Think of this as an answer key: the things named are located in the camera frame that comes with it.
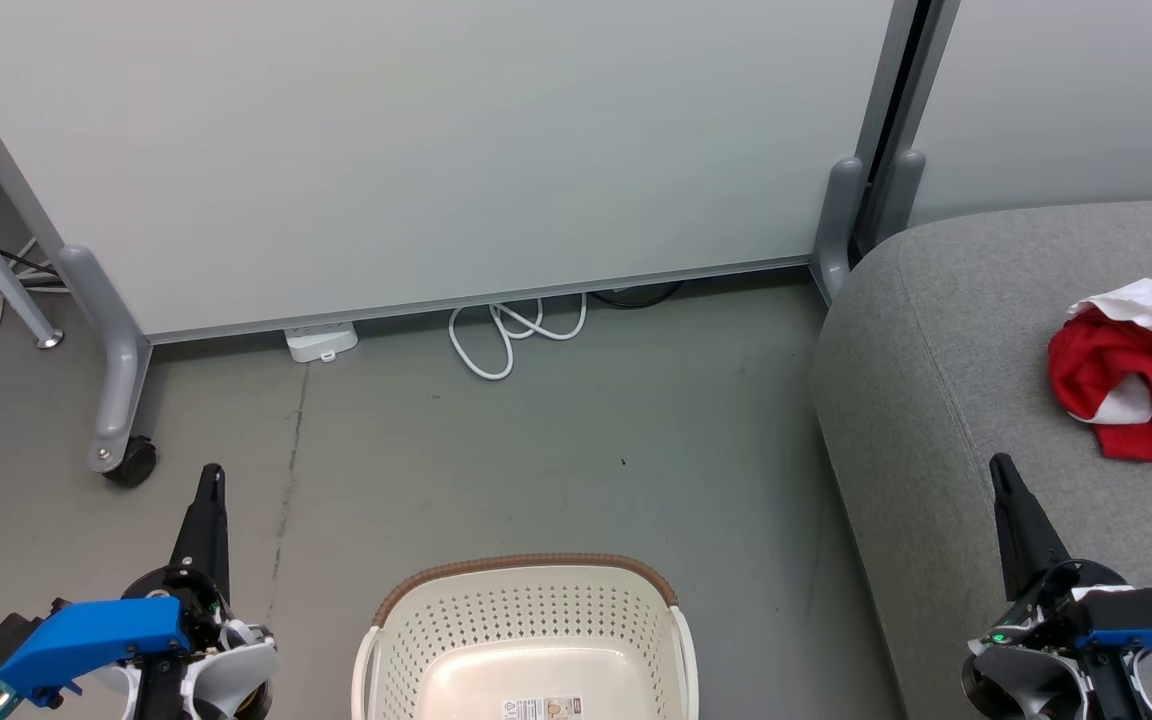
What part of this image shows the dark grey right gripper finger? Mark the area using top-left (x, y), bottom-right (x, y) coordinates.
top-left (990, 452), bottom-right (1073, 603)

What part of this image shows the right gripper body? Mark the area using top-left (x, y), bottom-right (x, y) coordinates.
top-left (962, 560), bottom-right (1152, 720)

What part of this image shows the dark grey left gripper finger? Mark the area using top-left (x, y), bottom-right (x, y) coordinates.
top-left (170, 462), bottom-right (233, 603)

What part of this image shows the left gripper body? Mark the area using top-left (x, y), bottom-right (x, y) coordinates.
top-left (126, 565), bottom-right (279, 720)

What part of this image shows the red and white garment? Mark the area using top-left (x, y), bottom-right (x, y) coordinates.
top-left (1047, 270), bottom-right (1152, 463)

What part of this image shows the printed basket label sticker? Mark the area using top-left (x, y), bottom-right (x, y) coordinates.
top-left (502, 697), bottom-right (585, 720)

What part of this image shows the white perforated laundry basket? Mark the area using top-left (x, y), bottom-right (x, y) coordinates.
top-left (351, 553), bottom-right (700, 720)

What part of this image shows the black caster wheel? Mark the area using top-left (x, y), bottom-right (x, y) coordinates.
top-left (102, 437), bottom-right (158, 489)

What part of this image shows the grey fabric sofa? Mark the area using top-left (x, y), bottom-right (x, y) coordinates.
top-left (809, 196), bottom-right (1152, 720)

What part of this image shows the white power strip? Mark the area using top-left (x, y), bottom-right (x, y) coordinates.
top-left (284, 322), bottom-right (359, 363)

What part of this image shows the grey partition foot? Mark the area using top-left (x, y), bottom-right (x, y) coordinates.
top-left (876, 150), bottom-right (927, 246)
top-left (812, 156), bottom-right (867, 301)

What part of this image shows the white table frame leg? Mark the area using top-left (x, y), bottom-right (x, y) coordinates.
top-left (56, 245), bottom-right (154, 474)

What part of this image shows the looped white cable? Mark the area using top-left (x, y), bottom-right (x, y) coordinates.
top-left (448, 294), bottom-right (589, 382)

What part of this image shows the white partition panel grey frame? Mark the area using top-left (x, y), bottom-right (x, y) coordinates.
top-left (0, 0), bottom-right (922, 346)
top-left (896, 0), bottom-right (1152, 226)

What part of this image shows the thin black floor cable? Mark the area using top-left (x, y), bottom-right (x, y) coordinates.
top-left (591, 283), bottom-right (684, 310)

